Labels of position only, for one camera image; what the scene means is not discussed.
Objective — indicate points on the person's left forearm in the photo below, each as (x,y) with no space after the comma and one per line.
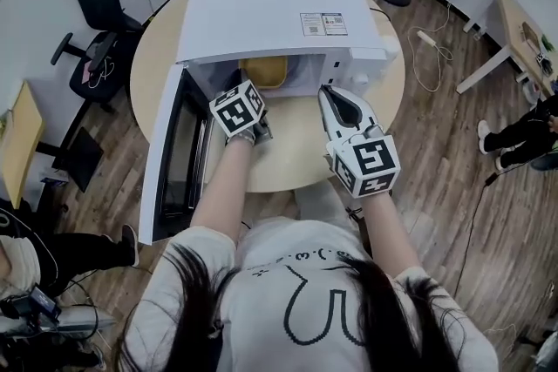
(222,187)

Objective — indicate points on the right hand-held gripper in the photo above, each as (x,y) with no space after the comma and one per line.
(370,163)

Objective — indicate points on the black office chair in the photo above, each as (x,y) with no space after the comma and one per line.
(100,13)

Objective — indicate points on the beige round table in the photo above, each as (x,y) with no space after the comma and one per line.
(292,144)

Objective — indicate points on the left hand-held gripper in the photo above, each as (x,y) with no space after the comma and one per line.
(237,109)

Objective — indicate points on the person's white printed t-shirt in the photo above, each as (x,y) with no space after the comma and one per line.
(266,274)

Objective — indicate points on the person's right forearm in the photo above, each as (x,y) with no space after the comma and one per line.
(385,231)

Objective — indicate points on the white microwave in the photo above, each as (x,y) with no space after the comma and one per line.
(261,17)

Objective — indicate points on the yellow plastic tray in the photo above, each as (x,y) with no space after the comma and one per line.
(266,72)

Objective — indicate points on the wooden top desk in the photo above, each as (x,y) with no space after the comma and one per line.
(19,135)

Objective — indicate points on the person's grey trousers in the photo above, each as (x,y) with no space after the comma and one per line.
(318,200)

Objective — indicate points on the white-legged wooden side table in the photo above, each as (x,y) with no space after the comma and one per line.
(519,26)

